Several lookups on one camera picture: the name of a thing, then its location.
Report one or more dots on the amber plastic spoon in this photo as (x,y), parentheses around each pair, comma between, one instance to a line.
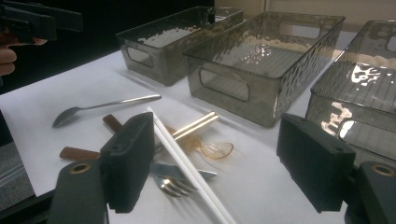
(218,151)

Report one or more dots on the smoky transparent plastic bin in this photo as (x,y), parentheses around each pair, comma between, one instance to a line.
(367,93)
(243,105)

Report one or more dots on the grey mesh bin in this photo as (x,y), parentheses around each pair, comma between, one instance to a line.
(162,68)

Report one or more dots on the metal chopstick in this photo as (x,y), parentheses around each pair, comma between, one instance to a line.
(202,127)
(199,121)

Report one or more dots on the white chopstick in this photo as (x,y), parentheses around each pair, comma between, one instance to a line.
(198,174)
(188,175)

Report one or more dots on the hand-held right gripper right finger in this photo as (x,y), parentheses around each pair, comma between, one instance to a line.
(314,165)

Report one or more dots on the aluminium floor rail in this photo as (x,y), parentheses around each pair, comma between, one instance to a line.
(12,175)

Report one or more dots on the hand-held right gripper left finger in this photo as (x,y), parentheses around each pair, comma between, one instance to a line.
(127,168)

